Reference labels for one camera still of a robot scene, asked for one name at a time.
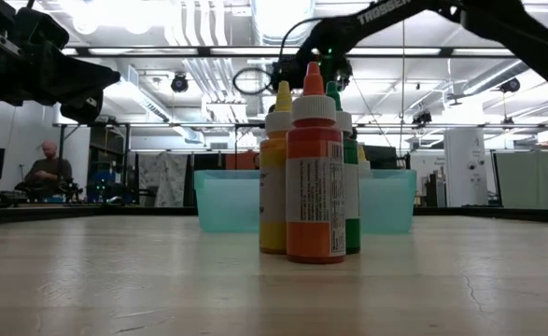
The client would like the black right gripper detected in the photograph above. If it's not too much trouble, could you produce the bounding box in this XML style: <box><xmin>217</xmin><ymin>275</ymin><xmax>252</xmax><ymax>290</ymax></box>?
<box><xmin>322</xmin><ymin>53</ymin><xmax>358</xmax><ymax>142</ymax></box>

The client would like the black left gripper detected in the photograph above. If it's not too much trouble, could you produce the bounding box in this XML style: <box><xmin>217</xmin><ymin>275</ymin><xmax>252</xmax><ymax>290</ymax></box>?
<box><xmin>0</xmin><ymin>41</ymin><xmax>121</xmax><ymax>125</ymax></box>

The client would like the large orange food coloring bottle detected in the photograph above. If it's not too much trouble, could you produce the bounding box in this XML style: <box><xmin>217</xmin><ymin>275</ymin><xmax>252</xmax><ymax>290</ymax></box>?
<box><xmin>285</xmin><ymin>61</ymin><xmax>348</xmax><ymax>265</ymax></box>

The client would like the large green food coloring bottle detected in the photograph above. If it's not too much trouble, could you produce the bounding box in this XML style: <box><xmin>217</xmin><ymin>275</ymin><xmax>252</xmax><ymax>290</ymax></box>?
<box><xmin>325</xmin><ymin>79</ymin><xmax>362</xmax><ymax>256</ymax></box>

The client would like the dark monitor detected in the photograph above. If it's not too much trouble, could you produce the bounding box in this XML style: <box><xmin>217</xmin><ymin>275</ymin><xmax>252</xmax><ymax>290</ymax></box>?
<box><xmin>366</xmin><ymin>145</ymin><xmax>399</xmax><ymax>170</ymax></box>

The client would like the black ceiling spotlight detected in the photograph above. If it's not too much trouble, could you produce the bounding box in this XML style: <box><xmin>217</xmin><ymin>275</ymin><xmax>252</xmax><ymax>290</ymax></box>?
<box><xmin>498</xmin><ymin>77</ymin><xmax>522</xmax><ymax>94</ymax></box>
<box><xmin>411</xmin><ymin>110</ymin><xmax>433</xmax><ymax>127</ymax></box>
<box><xmin>169</xmin><ymin>72</ymin><xmax>190</xmax><ymax>94</ymax></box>

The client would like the black metal rack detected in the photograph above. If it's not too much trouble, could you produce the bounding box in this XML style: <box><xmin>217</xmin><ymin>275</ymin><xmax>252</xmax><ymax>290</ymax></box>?
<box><xmin>86</xmin><ymin>123</ymin><xmax>133</xmax><ymax>206</ymax></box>

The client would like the person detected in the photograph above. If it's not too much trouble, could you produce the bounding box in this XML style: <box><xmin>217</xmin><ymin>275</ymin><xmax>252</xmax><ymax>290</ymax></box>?
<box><xmin>24</xmin><ymin>140</ymin><xmax>74</xmax><ymax>197</ymax></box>

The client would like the orange panel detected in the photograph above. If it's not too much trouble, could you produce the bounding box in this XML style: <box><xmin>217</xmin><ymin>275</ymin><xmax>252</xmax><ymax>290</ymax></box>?
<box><xmin>225</xmin><ymin>151</ymin><xmax>261</xmax><ymax>172</ymax></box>

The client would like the white round column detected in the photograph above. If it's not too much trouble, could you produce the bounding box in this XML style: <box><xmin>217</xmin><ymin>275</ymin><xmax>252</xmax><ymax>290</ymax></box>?
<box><xmin>443</xmin><ymin>128</ymin><xmax>488</xmax><ymax>209</ymax></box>

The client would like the grey patterned curtain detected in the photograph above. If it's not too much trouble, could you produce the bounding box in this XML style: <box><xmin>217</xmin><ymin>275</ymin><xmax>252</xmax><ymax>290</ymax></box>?
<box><xmin>137</xmin><ymin>152</ymin><xmax>189</xmax><ymax>208</ymax></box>

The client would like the black-framed LED light bar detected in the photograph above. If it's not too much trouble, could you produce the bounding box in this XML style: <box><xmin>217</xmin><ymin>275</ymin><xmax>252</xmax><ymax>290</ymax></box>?
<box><xmin>61</xmin><ymin>45</ymin><xmax>548</xmax><ymax>59</ymax></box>

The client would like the translucent teal plastic tray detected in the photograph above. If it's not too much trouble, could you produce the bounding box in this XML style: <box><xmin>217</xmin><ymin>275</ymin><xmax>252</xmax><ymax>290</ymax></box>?
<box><xmin>193</xmin><ymin>168</ymin><xmax>418</xmax><ymax>234</ymax></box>

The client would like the green partition panel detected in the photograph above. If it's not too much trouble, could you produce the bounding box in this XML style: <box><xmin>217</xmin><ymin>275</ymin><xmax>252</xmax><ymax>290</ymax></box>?
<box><xmin>492</xmin><ymin>151</ymin><xmax>548</xmax><ymax>210</ymax></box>

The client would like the thin hanging cable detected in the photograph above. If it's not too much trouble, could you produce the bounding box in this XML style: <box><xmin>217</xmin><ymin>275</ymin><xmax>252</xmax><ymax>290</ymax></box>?
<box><xmin>398</xmin><ymin>21</ymin><xmax>408</xmax><ymax>158</ymax></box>

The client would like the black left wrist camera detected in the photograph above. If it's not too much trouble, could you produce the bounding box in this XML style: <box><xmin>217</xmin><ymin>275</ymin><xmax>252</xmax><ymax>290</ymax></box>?
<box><xmin>14</xmin><ymin>7</ymin><xmax>72</xmax><ymax>48</ymax></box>

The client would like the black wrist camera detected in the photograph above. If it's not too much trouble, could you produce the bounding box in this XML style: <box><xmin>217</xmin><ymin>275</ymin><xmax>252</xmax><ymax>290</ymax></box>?
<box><xmin>14</xmin><ymin>7</ymin><xmax>72</xmax><ymax>48</ymax></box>
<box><xmin>273</xmin><ymin>56</ymin><xmax>305</xmax><ymax>91</ymax></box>

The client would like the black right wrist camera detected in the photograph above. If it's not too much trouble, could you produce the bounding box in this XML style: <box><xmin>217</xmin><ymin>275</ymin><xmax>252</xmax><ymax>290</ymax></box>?
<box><xmin>273</xmin><ymin>56</ymin><xmax>305</xmax><ymax>91</ymax></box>

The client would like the black aluminium rig frame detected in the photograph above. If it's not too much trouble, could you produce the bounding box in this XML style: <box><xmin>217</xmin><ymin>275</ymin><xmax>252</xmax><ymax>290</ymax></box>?
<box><xmin>0</xmin><ymin>203</ymin><xmax>548</xmax><ymax>226</ymax></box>

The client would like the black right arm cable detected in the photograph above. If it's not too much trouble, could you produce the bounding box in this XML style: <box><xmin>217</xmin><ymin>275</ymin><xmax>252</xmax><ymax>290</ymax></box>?
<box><xmin>232</xmin><ymin>17</ymin><xmax>324</xmax><ymax>97</ymax></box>

